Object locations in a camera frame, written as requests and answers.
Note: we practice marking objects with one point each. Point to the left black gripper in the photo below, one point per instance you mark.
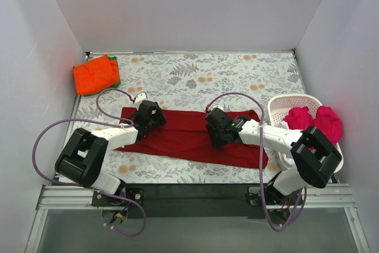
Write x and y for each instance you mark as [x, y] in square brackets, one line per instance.
[158, 115]

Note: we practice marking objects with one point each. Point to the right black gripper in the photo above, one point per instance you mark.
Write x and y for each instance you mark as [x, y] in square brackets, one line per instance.
[214, 134]

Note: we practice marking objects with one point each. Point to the dark red t shirt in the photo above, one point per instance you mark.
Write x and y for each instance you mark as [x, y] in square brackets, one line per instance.
[185, 136]

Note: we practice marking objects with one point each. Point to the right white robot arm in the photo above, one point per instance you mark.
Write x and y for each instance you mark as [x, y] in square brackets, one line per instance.
[315, 158]

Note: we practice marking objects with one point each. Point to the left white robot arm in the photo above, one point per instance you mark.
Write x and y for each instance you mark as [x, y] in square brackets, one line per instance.
[82, 157]

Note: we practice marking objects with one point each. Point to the floral table cloth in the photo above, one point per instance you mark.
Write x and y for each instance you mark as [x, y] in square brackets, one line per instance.
[189, 81]

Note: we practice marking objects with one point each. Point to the white plastic laundry basket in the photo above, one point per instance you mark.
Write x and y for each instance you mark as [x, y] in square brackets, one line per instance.
[279, 106]

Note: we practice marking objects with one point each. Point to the folded orange t shirt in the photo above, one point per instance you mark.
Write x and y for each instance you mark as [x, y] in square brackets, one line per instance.
[81, 78]

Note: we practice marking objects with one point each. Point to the folded green t shirt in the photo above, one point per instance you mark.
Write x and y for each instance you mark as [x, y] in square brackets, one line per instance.
[104, 73]

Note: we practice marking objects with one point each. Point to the white t shirt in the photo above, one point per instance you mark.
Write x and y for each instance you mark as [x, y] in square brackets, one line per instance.
[284, 161]

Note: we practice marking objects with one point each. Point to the pink t shirt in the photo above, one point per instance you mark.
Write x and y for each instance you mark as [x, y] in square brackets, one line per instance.
[325, 119]

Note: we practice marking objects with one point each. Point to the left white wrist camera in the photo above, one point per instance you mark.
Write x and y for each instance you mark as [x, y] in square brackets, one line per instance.
[139, 98]

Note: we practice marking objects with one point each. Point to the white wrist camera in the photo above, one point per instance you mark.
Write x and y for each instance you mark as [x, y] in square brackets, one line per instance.
[139, 98]
[213, 107]

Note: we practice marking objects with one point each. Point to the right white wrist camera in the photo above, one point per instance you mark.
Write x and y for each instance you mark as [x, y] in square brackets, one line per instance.
[213, 107]

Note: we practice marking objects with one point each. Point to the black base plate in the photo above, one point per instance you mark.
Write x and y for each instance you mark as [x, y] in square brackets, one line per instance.
[196, 200]

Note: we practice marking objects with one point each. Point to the aluminium frame rail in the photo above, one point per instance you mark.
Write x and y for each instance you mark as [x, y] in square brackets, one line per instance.
[334, 196]

